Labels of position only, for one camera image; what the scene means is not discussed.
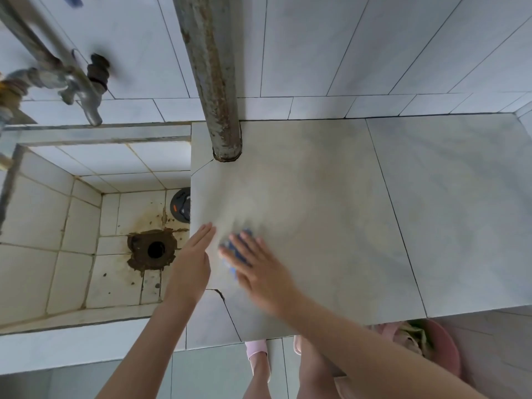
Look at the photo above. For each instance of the person's right hand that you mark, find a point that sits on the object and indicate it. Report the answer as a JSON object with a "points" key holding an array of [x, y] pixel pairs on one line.
{"points": [[266, 278]]}

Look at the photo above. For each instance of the person's left hand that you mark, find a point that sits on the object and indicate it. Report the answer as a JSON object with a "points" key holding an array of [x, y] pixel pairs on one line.
{"points": [[189, 274]]}

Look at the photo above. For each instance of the blue white wavy cloth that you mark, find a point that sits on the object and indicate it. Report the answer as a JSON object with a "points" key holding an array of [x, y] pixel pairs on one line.
{"points": [[237, 251]]}

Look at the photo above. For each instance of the person's right forearm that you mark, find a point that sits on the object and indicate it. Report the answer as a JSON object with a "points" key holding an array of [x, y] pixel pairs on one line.
{"points": [[374, 357]]}

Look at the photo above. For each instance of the person's left forearm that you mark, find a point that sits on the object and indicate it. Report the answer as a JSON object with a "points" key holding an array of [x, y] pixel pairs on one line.
{"points": [[145, 357]]}

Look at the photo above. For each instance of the person's right pink slipper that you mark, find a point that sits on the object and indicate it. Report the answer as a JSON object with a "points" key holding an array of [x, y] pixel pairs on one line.
{"points": [[296, 344]]}

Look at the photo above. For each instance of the person's left leg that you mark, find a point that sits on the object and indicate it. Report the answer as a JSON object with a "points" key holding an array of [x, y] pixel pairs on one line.
{"points": [[259, 378]]}

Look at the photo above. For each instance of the person's leg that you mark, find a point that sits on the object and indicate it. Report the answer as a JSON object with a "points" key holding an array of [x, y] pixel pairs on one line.
{"points": [[259, 378], [316, 374]]}

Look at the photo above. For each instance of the person's right leg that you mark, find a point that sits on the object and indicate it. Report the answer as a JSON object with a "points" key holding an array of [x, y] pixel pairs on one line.
{"points": [[316, 374]]}

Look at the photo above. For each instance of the black round drain stopper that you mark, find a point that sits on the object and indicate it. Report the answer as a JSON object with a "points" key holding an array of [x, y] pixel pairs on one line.
{"points": [[180, 205]]}

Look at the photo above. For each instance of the white tiled sink basin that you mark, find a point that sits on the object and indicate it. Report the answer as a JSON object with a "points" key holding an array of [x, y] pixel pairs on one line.
{"points": [[41, 211]]}

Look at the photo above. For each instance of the pink trash bin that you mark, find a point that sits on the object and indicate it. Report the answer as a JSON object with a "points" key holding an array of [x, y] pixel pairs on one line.
{"points": [[444, 349]]}

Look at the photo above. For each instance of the rusty grey metal pipe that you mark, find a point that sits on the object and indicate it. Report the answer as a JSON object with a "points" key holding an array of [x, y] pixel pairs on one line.
{"points": [[212, 78]]}

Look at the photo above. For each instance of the black tap knob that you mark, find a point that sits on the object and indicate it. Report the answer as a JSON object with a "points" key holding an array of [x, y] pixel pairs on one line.
{"points": [[98, 72]]}

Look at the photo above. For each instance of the chrome faucet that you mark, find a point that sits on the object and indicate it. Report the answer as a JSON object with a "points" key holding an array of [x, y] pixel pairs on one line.
{"points": [[18, 118]]}

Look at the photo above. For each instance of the grey water supply pipe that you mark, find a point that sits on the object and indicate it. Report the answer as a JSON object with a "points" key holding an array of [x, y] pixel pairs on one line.
{"points": [[33, 41]]}

